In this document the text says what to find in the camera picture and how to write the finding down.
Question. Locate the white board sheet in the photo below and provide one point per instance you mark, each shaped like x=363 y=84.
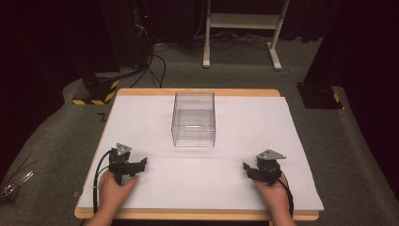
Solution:
x=200 y=175

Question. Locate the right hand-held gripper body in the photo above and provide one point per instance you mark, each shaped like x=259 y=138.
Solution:
x=267 y=169

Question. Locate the black post with dark base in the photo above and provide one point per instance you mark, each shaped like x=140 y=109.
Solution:
x=326 y=62

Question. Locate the person's left hand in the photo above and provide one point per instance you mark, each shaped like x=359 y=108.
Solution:
x=113 y=191

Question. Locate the person's right hand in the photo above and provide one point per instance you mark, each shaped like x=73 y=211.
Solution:
x=273 y=194

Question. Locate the wooden table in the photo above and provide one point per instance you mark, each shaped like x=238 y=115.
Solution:
x=200 y=92

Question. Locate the black post with striped base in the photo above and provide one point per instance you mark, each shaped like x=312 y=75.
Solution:
x=103 y=47

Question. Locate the clear plastic wrapper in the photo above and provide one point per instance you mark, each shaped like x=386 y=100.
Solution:
x=14 y=185

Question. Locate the white metal stand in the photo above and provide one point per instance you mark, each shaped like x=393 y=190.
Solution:
x=243 y=28

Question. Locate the clear plastic box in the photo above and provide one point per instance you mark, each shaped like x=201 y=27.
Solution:
x=194 y=119

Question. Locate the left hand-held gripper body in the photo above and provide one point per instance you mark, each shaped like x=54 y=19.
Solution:
x=121 y=162

